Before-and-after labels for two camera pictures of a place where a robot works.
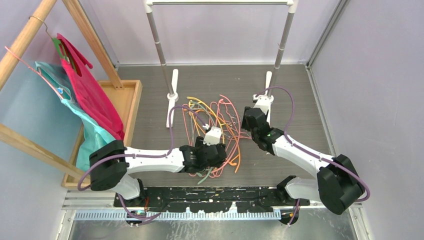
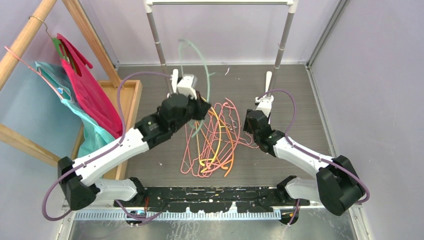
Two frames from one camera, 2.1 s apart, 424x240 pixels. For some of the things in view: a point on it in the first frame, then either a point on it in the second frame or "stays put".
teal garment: x=95 y=134 stays put
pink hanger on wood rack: x=35 y=70 stays put
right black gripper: x=245 y=125 stays put
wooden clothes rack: x=123 y=95 stays put
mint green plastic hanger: x=198 y=174 to x=208 y=76
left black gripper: x=200 y=145 to x=201 y=106
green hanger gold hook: x=58 y=44 stays put
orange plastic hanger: x=229 y=130 to x=223 y=167
